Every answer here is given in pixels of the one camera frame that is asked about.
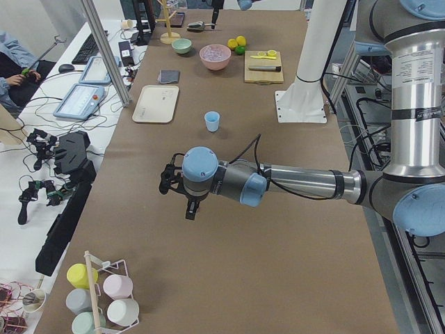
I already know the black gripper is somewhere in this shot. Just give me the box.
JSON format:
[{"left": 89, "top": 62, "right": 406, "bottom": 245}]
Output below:
[
  {"left": 211, "top": 8, "right": 220, "bottom": 29},
  {"left": 173, "top": 180, "right": 209, "bottom": 220}
]

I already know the light blue plastic cup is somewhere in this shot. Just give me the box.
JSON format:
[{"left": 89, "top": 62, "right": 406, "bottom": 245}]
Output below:
[{"left": 204, "top": 111, "right": 220, "bottom": 132}]

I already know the grey folded cloth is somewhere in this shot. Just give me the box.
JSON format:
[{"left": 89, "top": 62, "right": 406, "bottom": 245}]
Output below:
[{"left": 158, "top": 70, "right": 180, "bottom": 84}]

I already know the black glass tray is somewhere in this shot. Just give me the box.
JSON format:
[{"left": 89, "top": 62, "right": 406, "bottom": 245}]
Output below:
[{"left": 170, "top": 12, "right": 186, "bottom": 28}]

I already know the yellow lemon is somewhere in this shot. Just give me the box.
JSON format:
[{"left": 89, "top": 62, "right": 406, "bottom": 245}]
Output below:
[
  {"left": 236, "top": 35, "right": 247, "bottom": 46},
  {"left": 227, "top": 38, "right": 238, "bottom": 50}
]

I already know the yellow cup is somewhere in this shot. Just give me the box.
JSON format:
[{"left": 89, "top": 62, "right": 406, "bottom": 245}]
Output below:
[{"left": 66, "top": 263, "right": 89, "bottom": 289}]

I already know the steel muddler rod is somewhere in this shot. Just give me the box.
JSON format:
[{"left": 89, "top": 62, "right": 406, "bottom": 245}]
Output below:
[{"left": 248, "top": 65, "right": 282, "bottom": 72}]

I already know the near teach pendant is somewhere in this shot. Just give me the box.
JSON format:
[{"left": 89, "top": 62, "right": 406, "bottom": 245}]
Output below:
[{"left": 53, "top": 83, "right": 105, "bottom": 120}]

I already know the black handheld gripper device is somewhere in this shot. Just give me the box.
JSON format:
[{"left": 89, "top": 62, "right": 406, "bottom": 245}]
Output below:
[{"left": 18, "top": 129, "right": 97, "bottom": 276}]

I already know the teach pendant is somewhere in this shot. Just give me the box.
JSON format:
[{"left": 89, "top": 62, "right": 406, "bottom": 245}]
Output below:
[
  {"left": 53, "top": 83, "right": 105, "bottom": 120},
  {"left": 79, "top": 56, "right": 111, "bottom": 86}
]

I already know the wooden mug tree stand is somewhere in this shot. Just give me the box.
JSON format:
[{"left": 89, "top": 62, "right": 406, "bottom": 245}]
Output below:
[{"left": 156, "top": 0, "right": 181, "bottom": 45}]

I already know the far teach pendant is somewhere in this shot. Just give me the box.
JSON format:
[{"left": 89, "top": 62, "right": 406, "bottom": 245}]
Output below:
[{"left": 79, "top": 56, "right": 111, "bottom": 86}]

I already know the black computer mouse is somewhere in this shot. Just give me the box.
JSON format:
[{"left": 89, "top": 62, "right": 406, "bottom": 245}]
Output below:
[{"left": 58, "top": 63, "right": 75, "bottom": 74}]

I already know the pink bowl of ice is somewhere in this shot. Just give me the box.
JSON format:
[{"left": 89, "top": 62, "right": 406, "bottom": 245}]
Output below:
[{"left": 199, "top": 45, "right": 232, "bottom": 71}]

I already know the green lime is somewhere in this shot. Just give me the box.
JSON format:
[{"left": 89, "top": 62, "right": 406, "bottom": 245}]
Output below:
[{"left": 234, "top": 45, "right": 245, "bottom": 55}]

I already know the black keyboard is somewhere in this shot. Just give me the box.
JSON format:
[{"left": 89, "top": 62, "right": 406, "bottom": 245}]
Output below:
[{"left": 71, "top": 34, "right": 99, "bottom": 65}]

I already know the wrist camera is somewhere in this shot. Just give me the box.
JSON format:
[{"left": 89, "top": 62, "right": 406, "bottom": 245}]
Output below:
[{"left": 159, "top": 164, "right": 183, "bottom": 195}]

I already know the paper cup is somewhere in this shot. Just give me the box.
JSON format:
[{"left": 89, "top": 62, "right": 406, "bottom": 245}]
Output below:
[{"left": 120, "top": 19, "right": 134, "bottom": 30}]

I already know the mint green cup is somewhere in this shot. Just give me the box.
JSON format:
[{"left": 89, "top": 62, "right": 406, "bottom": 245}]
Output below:
[{"left": 71, "top": 312, "right": 95, "bottom": 334}]

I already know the cream rabbit tray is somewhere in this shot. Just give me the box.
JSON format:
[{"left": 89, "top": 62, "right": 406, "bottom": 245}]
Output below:
[{"left": 132, "top": 85, "right": 179, "bottom": 124}]

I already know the green bowl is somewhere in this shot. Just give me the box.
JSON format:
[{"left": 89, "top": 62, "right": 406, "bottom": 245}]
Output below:
[{"left": 171, "top": 38, "right": 193, "bottom": 55}]

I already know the grey cup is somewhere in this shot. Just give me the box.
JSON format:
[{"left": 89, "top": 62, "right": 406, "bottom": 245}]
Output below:
[{"left": 65, "top": 288, "right": 92, "bottom": 315}]

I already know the black power box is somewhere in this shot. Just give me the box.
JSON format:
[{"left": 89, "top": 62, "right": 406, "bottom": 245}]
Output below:
[{"left": 118, "top": 40, "right": 135, "bottom": 67}]

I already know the steel ice scoop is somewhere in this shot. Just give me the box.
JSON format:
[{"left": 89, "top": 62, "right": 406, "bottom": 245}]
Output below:
[{"left": 186, "top": 21, "right": 212, "bottom": 32}]

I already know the white cup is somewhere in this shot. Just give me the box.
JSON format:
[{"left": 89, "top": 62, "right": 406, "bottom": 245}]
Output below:
[{"left": 107, "top": 299, "right": 139, "bottom": 326}]

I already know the yellow plastic knife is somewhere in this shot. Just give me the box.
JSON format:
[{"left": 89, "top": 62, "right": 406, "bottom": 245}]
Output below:
[{"left": 250, "top": 55, "right": 277, "bottom": 60}]

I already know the pink cup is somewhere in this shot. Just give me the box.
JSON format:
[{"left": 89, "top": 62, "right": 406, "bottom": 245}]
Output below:
[{"left": 103, "top": 274, "right": 134, "bottom": 300}]

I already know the wooden cutting board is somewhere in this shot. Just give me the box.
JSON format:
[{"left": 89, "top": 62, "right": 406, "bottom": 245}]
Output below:
[{"left": 244, "top": 49, "right": 284, "bottom": 84}]

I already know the seated person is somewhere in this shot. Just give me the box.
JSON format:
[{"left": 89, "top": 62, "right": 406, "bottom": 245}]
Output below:
[{"left": 1, "top": 31, "right": 55, "bottom": 115}]

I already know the aluminium frame post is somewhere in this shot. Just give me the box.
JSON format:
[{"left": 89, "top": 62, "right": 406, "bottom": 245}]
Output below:
[{"left": 80, "top": 0, "right": 130, "bottom": 107}]

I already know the white wire cup rack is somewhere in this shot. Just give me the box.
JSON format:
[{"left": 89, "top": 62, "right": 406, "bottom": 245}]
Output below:
[{"left": 84, "top": 251, "right": 140, "bottom": 333}]

